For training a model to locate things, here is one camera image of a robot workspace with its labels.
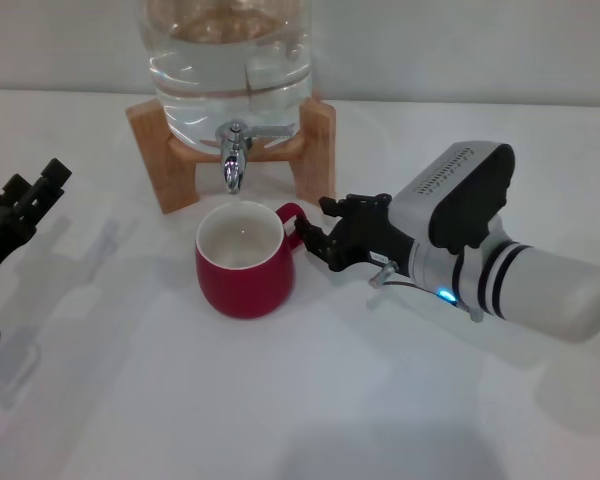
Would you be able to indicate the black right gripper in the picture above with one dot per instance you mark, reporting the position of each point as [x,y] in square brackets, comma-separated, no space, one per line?
[375,240]

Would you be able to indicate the red ceramic cup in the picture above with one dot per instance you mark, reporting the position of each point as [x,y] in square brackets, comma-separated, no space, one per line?
[245,285]

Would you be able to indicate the chrome faucet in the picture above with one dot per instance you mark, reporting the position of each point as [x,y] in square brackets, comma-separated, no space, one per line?
[232,165]

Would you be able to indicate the wooden dispenser stand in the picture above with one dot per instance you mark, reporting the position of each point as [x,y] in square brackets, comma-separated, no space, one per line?
[175,170]

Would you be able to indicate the glass water dispenser jar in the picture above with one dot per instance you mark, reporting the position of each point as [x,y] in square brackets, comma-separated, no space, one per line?
[220,75]

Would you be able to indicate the grey black wrist camera box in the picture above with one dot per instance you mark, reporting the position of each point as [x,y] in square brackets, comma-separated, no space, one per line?
[460,195]

